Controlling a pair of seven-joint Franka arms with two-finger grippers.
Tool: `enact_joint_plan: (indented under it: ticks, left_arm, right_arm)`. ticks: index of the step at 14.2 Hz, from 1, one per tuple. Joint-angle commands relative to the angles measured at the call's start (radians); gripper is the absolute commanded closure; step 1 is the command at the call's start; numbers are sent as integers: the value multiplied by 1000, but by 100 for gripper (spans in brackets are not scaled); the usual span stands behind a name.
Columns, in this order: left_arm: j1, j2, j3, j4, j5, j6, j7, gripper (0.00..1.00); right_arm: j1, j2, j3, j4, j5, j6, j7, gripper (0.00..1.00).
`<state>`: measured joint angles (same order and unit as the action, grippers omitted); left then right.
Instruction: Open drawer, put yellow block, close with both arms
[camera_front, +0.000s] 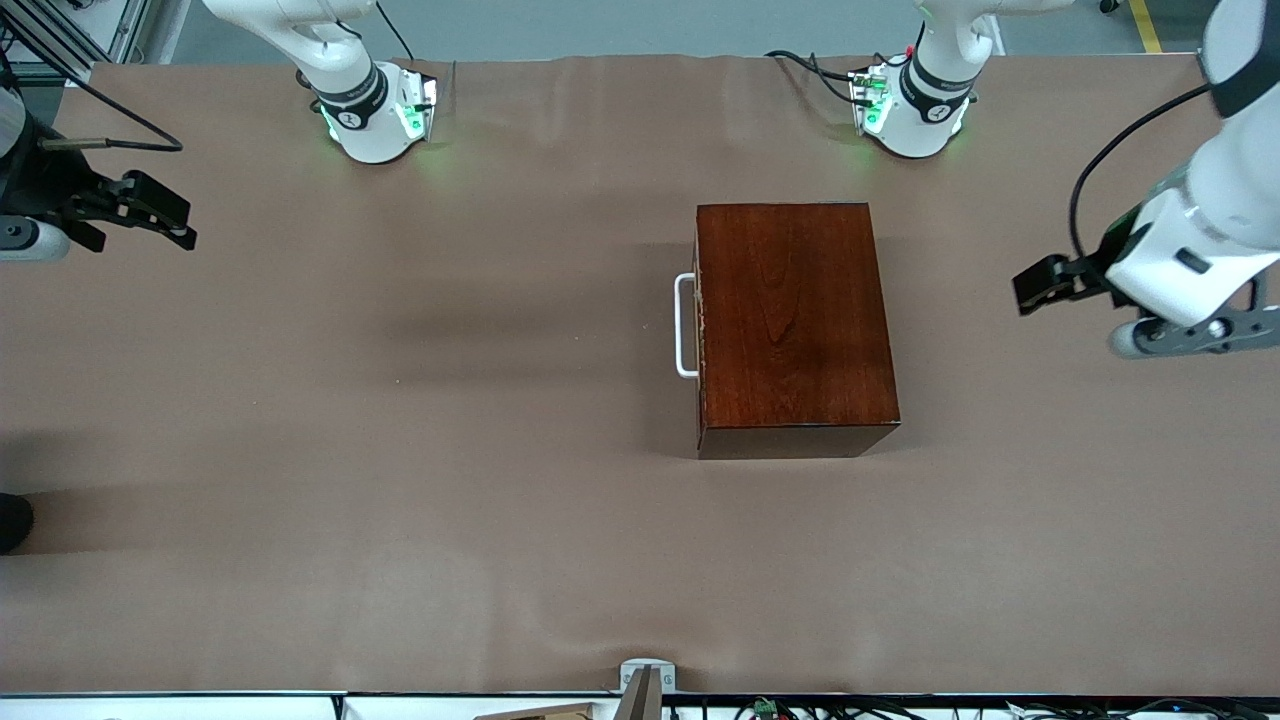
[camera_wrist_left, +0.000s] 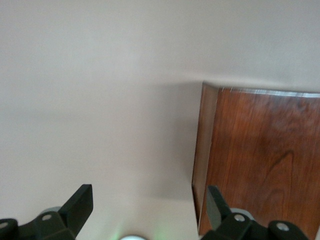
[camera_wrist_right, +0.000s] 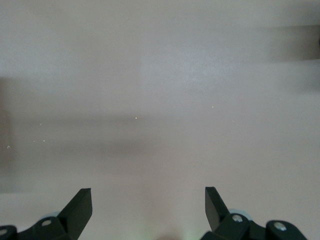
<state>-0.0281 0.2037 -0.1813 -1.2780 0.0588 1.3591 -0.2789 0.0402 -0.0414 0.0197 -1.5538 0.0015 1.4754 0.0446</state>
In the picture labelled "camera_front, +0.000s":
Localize wooden drawer with white handle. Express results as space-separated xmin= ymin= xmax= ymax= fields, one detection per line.
xmin=674 ymin=205 xmax=707 ymax=456

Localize dark red wooden cabinet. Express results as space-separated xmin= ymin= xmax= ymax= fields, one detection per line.
xmin=696 ymin=203 xmax=901 ymax=461

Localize black round object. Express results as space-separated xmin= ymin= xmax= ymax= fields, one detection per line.
xmin=0 ymin=493 xmax=35 ymax=555

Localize brown table cover mat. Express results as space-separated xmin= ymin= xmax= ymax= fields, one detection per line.
xmin=0 ymin=52 xmax=1280 ymax=698

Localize grey profile beam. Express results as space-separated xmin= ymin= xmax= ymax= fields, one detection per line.
xmin=612 ymin=665 xmax=664 ymax=720

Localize light wooden plank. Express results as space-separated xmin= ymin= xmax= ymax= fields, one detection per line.
xmin=472 ymin=702 xmax=603 ymax=720

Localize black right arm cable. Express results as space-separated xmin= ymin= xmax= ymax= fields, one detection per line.
xmin=0 ymin=48 xmax=185 ymax=153

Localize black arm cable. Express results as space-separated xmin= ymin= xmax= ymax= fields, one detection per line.
xmin=1066 ymin=84 xmax=1217 ymax=261
xmin=0 ymin=48 xmax=185 ymax=153

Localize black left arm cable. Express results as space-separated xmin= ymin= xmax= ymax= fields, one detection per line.
xmin=1066 ymin=84 xmax=1217 ymax=261

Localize black base cable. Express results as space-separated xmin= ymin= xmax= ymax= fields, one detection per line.
xmin=375 ymin=0 xmax=421 ymax=63
xmin=765 ymin=50 xmax=871 ymax=106

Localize tangled black cables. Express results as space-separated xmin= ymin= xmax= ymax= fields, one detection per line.
xmin=665 ymin=696 xmax=1280 ymax=720

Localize small metal bracket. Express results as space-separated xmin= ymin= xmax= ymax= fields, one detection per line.
xmin=619 ymin=657 xmax=678 ymax=694

